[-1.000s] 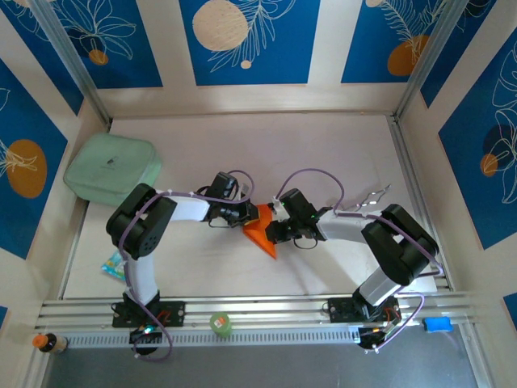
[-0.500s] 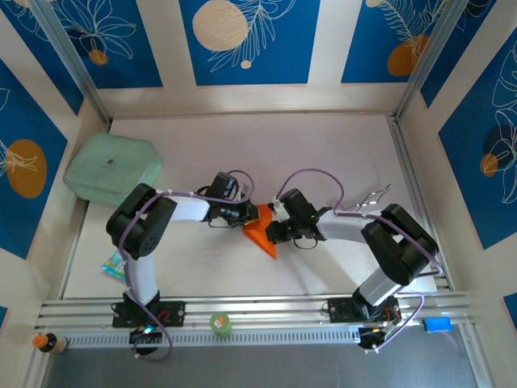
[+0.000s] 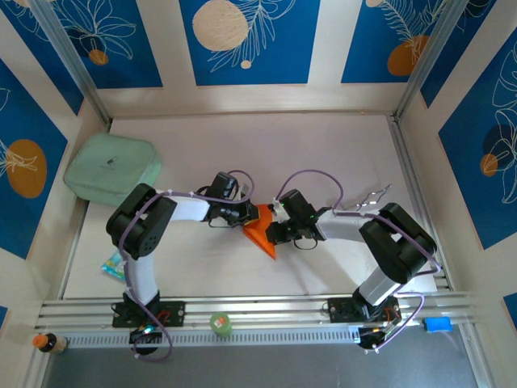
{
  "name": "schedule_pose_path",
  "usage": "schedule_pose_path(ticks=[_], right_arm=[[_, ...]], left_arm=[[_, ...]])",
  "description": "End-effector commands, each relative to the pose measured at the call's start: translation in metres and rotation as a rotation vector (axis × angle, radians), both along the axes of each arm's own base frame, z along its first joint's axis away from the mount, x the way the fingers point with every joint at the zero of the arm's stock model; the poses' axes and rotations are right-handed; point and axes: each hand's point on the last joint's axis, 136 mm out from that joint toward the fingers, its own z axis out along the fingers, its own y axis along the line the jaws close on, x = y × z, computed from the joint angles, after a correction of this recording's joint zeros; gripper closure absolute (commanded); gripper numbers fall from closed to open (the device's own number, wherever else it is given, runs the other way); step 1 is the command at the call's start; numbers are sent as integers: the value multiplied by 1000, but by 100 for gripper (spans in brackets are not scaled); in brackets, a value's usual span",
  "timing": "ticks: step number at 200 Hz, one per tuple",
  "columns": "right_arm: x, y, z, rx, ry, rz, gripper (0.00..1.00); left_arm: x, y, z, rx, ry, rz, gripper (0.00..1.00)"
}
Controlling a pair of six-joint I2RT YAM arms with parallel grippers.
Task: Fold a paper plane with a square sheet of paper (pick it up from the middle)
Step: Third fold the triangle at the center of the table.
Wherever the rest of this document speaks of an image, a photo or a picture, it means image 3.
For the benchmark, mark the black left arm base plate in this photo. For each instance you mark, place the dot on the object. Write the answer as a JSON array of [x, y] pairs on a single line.
[[173, 314]]

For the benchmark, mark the aluminium side rail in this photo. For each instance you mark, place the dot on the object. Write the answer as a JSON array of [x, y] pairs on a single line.
[[408, 161]]

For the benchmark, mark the blue box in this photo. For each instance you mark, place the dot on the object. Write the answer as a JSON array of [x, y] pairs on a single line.
[[436, 325]]

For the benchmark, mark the blue and white snack packet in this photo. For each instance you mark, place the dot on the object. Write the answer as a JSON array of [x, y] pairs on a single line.
[[113, 264]]

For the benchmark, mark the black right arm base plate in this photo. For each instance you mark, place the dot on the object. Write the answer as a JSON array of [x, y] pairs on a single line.
[[341, 310]]

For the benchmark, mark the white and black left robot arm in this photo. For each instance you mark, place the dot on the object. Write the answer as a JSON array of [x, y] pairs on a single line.
[[139, 226]]

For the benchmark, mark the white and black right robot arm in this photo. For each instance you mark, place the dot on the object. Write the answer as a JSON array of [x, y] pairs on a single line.
[[398, 242]]

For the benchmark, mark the orange cloth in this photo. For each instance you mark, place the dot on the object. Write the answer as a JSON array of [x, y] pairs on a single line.
[[260, 236]]

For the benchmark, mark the aluminium frame post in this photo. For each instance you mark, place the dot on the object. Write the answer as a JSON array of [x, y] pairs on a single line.
[[428, 56], [72, 60]]

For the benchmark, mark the mint green zip pouch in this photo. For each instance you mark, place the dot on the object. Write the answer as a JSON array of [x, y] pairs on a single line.
[[107, 169]]

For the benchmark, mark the bottle with orange cap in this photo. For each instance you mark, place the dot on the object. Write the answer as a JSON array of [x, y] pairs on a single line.
[[49, 342]]

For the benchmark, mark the black controller board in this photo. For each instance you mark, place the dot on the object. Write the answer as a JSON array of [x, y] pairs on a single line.
[[373, 337], [146, 335]]

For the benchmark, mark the green can with orange label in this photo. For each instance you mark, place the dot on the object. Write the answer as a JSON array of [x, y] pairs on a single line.
[[220, 324]]

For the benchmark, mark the aluminium mounting rail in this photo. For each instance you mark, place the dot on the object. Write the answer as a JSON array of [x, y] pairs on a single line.
[[262, 311]]

